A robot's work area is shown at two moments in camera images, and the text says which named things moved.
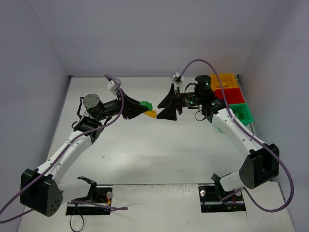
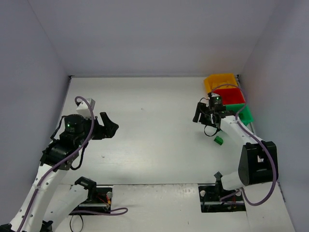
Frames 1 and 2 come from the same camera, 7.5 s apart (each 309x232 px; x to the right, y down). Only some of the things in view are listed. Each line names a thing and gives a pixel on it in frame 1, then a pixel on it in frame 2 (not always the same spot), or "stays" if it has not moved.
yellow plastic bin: (228, 80) stays
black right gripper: (179, 102) → (204, 117)
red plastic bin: (232, 95) stays
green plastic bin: (242, 113) stays
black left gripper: (125, 106) → (99, 129)
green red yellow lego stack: (150, 112) → (218, 140)
